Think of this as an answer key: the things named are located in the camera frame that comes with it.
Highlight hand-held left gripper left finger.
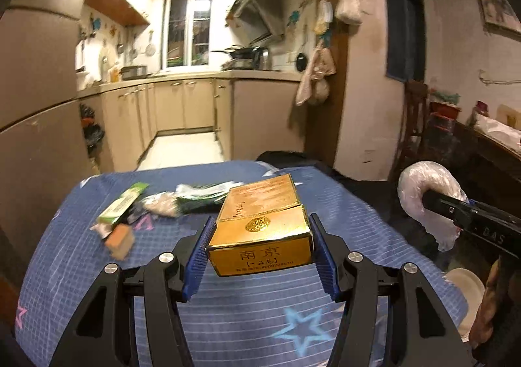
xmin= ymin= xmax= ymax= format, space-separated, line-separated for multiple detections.
xmin=49 ymin=214 xmax=217 ymax=367

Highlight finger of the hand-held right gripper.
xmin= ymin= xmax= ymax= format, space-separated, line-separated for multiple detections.
xmin=466 ymin=198 xmax=521 ymax=229
xmin=421 ymin=190 xmax=521 ymax=258

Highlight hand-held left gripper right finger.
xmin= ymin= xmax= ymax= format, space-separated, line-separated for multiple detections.
xmin=308 ymin=212 xmax=475 ymax=367

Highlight clear plastic bag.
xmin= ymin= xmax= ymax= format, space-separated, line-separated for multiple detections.
xmin=396 ymin=161 xmax=472 ymax=252

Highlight gold cigarette box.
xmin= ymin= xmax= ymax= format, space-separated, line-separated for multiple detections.
xmin=207 ymin=173 xmax=314 ymax=278

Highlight person's right forearm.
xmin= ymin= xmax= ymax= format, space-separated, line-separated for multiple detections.
xmin=486 ymin=265 xmax=521 ymax=367

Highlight person's right hand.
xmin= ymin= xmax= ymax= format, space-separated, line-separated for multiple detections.
xmin=468 ymin=257 xmax=507 ymax=349

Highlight dark wooden sideboard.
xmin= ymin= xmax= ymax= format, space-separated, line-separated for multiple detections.
xmin=450 ymin=118 xmax=521 ymax=211

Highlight dark green packet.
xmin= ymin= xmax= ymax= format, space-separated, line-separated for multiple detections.
xmin=175 ymin=182 xmax=245 ymax=213

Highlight crumpled clear wrapper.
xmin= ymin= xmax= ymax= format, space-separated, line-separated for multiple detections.
xmin=142 ymin=191 xmax=182 ymax=220

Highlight blue striped star tablecloth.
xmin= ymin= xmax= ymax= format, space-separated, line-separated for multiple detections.
xmin=13 ymin=159 xmax=470 ymax=367

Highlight white plate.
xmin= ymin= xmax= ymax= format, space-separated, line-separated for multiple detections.
xmin=445 ymin=268 xmax=487 ymax=338

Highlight orange sponge block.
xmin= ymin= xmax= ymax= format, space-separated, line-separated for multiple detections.
xmin=104 ymin=224 xmax=136 ymax=260

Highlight white plastic sheet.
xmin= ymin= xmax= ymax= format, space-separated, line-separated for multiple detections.
xmin=473 ymin=111 xmax=521 ymax=149

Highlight light green packet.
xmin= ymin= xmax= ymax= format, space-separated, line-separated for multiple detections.
xmin=96 ymin=182 xmax=150 ymax=226

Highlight wooden chair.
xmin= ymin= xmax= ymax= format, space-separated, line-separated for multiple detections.
xmin=396 ymin=81 xmax=431 ymax=174

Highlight red basket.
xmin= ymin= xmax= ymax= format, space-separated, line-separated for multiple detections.
xmin=429 ymin=91 xmax=463 ymax=120

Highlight beige kitchen base cabinets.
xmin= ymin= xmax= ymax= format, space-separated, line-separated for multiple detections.
xmin=77 ymin=69 xmax=307 ymax=173

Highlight black plastic bags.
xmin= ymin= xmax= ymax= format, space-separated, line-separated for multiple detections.
xmin=78 ymin=103 xmax=107 ymax=158

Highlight hanging beige cloth bag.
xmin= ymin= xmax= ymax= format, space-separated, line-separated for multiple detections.
xmin=294 ymin=40 xmax=338 ymax=108

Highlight dark curtained window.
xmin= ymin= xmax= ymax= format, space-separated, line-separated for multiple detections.
xmin=378 ymin=0 xmax=429 ymax=85

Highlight metal pot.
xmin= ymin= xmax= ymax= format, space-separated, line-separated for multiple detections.
xmin=119 ymin=65 xmax=149 ymax=81

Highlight black wok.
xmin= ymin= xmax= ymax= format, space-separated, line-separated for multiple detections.
xmin=211 ymin=44 xmax=262 ymax=61

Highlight metal kettle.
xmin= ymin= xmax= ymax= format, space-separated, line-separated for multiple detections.
xmin=252 ymin=47 xmax=272 ymax=71

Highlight beige refrigerator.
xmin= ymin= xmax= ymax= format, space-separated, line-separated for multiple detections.
xmin=0 ymin=0 xmax=107 ymax=282

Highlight hanging white plastic bag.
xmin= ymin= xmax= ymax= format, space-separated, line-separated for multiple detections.
xmin=334 ymin=0 xmax=364 ymax=26

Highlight kitchen window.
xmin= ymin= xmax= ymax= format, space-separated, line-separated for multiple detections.
xmin=162 ymin=0 xmax=216 ymax=69

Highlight hanging small printed bag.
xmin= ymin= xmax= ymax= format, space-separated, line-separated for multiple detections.
xmin=313 ymin=0 xmax=335 ymax=36

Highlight range hood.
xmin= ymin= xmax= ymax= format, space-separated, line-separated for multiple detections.
xmin=225 ymin=0 xmax=286 ymax=45

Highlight brown wooden door frame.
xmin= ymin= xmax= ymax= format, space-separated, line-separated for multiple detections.
xmin=304 ymin=0 xmax=351 ymax=172

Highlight framed wall picture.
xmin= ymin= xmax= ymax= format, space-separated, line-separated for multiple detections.
xmin=473 ymin=0 xmax=521 ymax=37

